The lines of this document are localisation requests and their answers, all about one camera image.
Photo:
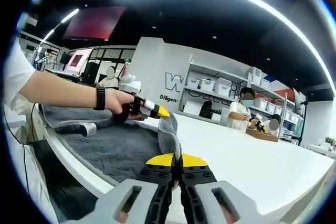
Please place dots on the person's left hand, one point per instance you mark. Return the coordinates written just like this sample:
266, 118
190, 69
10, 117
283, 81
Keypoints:
115, 100

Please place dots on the small green plants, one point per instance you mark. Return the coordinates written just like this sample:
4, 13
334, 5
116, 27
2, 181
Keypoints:
330, 140

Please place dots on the open white laptop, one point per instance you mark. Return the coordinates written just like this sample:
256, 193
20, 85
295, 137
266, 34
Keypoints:
77, 60

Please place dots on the teal lab apparatus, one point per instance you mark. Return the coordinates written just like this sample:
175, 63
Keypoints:
42, 53

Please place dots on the white flat box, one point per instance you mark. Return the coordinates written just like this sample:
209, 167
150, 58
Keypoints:
191, 108

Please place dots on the white shelf with storage boxes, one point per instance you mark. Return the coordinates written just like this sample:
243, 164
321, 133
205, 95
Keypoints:
207, 84

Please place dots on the black computer case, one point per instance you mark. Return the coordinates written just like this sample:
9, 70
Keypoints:
90, 73

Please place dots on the pink hanging cloth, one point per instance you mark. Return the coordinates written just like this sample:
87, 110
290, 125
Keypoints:
125, 70

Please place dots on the brown wooden tray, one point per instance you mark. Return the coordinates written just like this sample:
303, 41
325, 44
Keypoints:
262, 136

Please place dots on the dark red wall screen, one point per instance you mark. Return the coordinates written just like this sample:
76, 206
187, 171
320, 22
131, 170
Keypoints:
92, 23

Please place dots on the grey towel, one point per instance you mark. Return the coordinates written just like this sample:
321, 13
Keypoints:
118, 145

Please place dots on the black tripod stand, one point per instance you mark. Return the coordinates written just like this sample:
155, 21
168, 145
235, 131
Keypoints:
303, 119

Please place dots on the black bag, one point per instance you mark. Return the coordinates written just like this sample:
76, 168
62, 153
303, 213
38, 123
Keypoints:
206, 111

